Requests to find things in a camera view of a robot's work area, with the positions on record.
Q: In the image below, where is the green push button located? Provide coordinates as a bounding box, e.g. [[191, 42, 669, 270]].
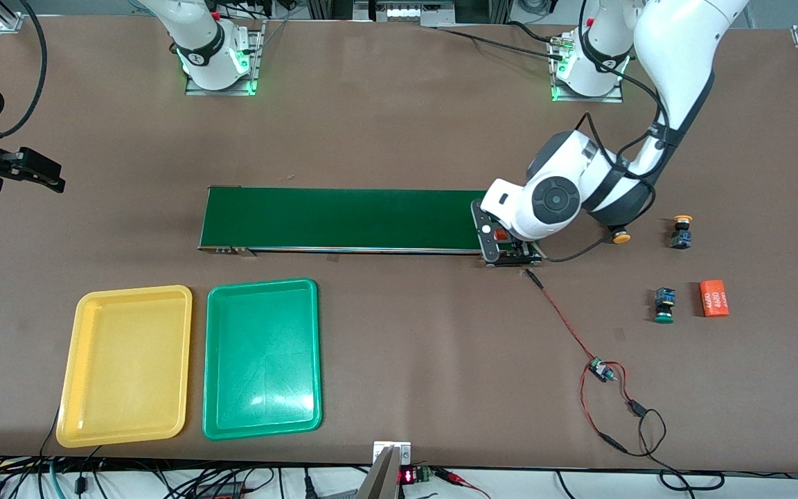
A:
[[653, 287, 677, 324]]

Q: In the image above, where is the green conveyor belt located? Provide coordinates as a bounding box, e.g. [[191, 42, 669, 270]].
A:
[[198, 186, 544, 268]]

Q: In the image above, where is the yellow plastic tray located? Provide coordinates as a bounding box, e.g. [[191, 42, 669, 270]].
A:
[[56, 285, 193, 448]]

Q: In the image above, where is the red clip lead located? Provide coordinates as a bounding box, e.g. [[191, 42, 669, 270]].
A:
[[434, 468, 491, 499]]

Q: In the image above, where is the white labelled device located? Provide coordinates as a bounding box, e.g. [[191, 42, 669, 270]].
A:
[[352, 0, 456, 27]]

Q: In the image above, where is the green plastic tray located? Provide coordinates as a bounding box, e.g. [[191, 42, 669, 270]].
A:
[[202, 278, 323, 441]]

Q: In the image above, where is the red black motor cable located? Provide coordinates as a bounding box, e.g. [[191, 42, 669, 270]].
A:
[[525, 269, 597, 365]]

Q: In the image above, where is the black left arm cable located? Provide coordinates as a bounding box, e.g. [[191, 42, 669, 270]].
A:
[[538, 62, 673, 264]]

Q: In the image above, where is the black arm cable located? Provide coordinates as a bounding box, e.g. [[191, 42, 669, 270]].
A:
[[0, 0, 48, 139], [538, 62, 673, 264]]

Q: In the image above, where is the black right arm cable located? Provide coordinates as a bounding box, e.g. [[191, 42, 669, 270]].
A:
[[0, 0, 48, 139]]

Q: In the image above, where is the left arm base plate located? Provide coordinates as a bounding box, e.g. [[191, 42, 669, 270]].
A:
[[550, 31, 625, 103]]

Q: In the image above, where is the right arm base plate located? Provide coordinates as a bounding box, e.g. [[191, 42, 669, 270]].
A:
[[186, 19, 266, 96]]

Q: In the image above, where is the red wire with black connector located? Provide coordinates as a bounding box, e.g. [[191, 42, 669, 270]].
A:
[[580, 366, 630, 455], [607, 362, 648, 418]]

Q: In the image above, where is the black cable on table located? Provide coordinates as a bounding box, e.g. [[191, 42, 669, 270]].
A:
[[434, 19, 569, 60]]

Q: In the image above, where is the black power cable loop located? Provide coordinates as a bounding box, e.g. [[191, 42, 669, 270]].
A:
[[624, 408, 725, 491]]

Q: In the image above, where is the silver metal clamp bracket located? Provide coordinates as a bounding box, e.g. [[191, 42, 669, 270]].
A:
[[357, 441, 412, 499]]

